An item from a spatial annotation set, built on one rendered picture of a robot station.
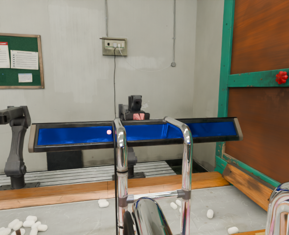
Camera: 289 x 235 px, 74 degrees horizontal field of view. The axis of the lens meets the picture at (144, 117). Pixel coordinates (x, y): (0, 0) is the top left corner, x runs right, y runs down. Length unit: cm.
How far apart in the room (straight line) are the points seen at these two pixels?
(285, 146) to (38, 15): 274
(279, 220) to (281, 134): 58
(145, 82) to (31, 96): 148
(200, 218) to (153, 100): 217
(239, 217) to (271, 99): 45
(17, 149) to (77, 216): 56
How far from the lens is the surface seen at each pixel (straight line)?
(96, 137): 54
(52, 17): 286
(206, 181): 101
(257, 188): 86
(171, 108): 288
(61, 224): 81
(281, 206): 25
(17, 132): 125
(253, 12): 99
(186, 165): 46
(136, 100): 81
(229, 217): 84
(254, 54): 93
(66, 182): 124
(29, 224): 83
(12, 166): 121
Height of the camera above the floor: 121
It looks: 9 degrees down
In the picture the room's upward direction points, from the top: straight up
